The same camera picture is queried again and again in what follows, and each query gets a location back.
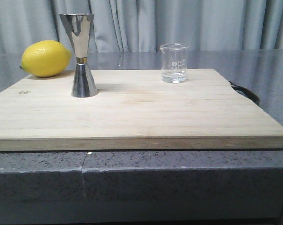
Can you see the grey curtain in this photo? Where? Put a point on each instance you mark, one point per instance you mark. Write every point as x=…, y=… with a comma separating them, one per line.
x=144, y=25

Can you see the small glass beaker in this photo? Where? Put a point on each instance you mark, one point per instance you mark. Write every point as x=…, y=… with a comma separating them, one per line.
x=173, y=62

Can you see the yellow lemon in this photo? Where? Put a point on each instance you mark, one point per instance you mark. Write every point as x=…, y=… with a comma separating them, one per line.
x=45, y=58

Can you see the wooden cutting board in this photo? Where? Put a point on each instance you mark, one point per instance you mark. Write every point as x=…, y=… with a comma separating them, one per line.
x=134, y=109

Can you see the steel double jigger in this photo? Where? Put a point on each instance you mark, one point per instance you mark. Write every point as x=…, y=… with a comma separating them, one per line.
x=78, y=28

